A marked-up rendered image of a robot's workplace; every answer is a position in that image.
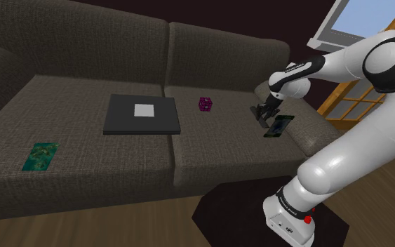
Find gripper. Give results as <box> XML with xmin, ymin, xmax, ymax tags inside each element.
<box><xmin>249</xmin><ymin>93</ymin><xmax>284</xmax><ymax>129</ymax></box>

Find dark phone with green edge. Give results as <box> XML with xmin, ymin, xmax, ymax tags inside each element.
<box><xmin>262</xmin><ymin>114</ymin><xmax>295</xmax><ymax>139</ymax></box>

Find magenta puzzle cube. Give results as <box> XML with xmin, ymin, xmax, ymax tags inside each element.
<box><xmin>198</xmin><ymin>96</ymin><xmax>214</xmax><ymax>113</ymax></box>

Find wooden lattice door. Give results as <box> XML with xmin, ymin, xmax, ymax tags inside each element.
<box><xmin>316</xmin><ymin>0</ymin><xmax>395</xmax><ymax>131</ymax></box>

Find dark robot stand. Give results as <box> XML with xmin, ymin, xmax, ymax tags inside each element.
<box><xmin>191</xmin><ymin>175</ymin><xmax>351</xmax><ymax>247</ymax></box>

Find grey framed window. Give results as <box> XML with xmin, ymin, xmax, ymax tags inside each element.
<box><xmin>306</xmin><ymin>0</ymin><xmax>395</xmax><ymax>53</ymax></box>

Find black book with white square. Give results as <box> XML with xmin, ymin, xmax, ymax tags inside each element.
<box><xmin>102</xmin><ymin>93</ymin><xmax>182</xmax><ymax>136</ymax></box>

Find brown fabric sofa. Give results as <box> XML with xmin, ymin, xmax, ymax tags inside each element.
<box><xmin>0</xmin><ymin>0</ymin><xmax>342</xmax><ymax>225</ymax></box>

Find green patterned card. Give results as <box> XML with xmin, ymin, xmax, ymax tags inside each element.
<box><xmin>21</xmin><ymin>142</ymin><xmax>61</xmax><ymax>172</ymax></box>

